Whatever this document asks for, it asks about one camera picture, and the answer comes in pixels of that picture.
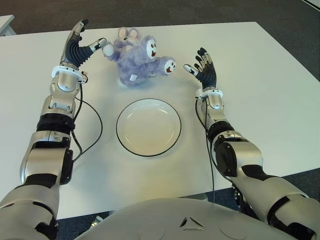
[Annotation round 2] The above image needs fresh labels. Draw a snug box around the white plate with black rim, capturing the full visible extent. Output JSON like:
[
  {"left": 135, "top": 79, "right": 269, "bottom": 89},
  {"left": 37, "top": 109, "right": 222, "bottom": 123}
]
[{"left": 115, "top": 98, "right": 182, "bottom": 158}]

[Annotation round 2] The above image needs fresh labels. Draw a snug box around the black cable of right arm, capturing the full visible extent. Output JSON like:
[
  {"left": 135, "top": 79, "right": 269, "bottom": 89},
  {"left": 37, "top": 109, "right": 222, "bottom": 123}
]
[{"left": 194, "top": 98, "right": 217, "bottom": 205}]

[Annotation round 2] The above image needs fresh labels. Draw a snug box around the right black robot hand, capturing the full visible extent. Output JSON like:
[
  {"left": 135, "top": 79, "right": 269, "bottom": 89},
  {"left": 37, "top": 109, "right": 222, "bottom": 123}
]
[{"left": 183, "top": 46, "right": 218, "bottom": 91}]

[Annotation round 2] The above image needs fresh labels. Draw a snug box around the grey side desk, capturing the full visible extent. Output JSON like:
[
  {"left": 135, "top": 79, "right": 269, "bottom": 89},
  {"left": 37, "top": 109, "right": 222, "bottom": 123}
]
[{"left": 0, "top": 14, "right": 16, "bottom": 37}]

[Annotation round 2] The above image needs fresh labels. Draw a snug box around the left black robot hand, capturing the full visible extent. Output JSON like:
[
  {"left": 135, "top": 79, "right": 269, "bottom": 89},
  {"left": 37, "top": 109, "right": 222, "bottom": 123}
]
[{"left": 59, "top": 18, "right": 108, "bottom": 70}]

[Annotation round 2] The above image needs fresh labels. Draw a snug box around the grey robot torso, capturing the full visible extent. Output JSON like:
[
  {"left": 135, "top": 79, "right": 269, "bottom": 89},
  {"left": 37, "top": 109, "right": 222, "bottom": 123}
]
[{"left": 74, "top": 197, "right": 298, "bottom": 240}]

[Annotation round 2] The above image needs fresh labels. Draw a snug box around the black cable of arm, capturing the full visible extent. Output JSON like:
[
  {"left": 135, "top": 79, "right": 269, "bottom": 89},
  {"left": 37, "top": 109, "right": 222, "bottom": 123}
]
[
  {"left": 71, "top": 72, "right": 104, "bottom": 161},
  {"left": 194, "top": 98, "right": 217, "bottom": 205}
]

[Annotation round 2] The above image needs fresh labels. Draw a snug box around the purple plush doll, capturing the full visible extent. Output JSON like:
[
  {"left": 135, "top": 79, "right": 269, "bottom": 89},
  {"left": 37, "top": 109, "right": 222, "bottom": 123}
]
[{"left": 101, "top": 26, "right": 177, "bottom": 87}]

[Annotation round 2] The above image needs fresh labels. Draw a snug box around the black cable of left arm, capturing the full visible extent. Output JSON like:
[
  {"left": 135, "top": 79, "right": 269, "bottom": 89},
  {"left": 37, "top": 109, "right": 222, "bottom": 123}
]
[{"left": 71, "top": 72, "right": 104, "bottom": 161}]

